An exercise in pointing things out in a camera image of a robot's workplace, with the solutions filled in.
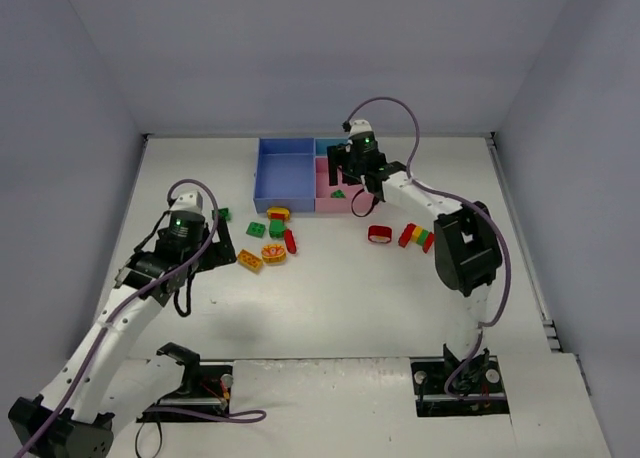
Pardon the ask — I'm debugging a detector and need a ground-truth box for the green curved lego brick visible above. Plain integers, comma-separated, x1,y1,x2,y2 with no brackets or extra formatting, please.
246,221,266,239

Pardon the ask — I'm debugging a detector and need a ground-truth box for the red lego brick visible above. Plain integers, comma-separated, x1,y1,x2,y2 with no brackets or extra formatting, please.
284,229,297,254

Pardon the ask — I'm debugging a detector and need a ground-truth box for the red round printed lego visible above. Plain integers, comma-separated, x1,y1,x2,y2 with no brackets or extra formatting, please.
367,225,393,244

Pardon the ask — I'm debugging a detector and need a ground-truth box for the red yellow green lego assembly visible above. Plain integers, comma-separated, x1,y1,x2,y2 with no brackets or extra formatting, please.
397,223,435,253

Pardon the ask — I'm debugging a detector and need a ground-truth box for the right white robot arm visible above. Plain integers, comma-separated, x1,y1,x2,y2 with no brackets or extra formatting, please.
327,131,511,381

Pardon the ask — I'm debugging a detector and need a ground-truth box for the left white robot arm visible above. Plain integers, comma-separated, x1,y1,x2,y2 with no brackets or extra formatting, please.
8,209,236,457

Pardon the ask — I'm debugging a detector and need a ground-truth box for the teal container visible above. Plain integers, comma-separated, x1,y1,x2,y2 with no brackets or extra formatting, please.
315,138,347,157

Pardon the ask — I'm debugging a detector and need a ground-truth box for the yellow flat lego brick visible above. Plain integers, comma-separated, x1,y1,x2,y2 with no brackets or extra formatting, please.
236,249,264,274

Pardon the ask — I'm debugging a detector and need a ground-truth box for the pink container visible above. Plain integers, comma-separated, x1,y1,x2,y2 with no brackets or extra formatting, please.
315,156,372,214

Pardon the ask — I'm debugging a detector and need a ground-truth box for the yellow printed round lego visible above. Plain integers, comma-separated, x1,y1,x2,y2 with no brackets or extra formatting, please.
261,244,287,265

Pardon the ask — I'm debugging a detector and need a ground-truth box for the large blue container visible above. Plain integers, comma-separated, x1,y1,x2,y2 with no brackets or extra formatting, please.
253,154,315,214

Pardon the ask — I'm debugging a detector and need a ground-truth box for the yellow red green lego stack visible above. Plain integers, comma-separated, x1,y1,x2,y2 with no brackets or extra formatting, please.
266,207,290,239

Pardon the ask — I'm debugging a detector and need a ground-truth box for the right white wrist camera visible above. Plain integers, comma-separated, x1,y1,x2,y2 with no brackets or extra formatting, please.
342,119,373,139

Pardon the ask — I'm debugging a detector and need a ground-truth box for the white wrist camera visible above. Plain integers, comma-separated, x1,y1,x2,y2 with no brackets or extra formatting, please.
169,190,203,214
342,119,373,139

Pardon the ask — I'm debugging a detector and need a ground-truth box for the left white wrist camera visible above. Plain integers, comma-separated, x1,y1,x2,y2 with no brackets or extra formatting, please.
169,190,203,214

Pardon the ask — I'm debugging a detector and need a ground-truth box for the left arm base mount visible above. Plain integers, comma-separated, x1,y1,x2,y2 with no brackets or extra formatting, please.
136,362,233,424

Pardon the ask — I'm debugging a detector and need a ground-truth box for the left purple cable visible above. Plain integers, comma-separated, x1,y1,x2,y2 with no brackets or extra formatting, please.
14,178,267,458

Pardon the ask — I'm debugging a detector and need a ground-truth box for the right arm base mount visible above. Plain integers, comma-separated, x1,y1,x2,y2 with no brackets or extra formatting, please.
410,353,510,418

